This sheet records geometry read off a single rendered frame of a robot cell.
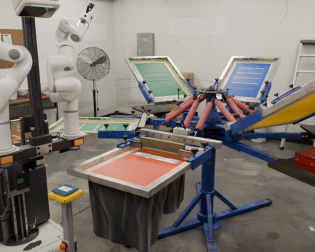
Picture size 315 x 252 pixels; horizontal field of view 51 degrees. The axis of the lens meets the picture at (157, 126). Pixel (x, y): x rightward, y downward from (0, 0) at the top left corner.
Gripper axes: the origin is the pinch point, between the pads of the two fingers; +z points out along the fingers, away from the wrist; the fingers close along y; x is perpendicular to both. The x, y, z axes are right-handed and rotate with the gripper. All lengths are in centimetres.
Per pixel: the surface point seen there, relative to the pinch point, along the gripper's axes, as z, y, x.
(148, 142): -40, 59, 63
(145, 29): 407, 301, 26
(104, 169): -75, 52, 40
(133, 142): -39, 66, 53
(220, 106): 15, 55, 113
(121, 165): -68, 53, 50
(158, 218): -96, 51, 79
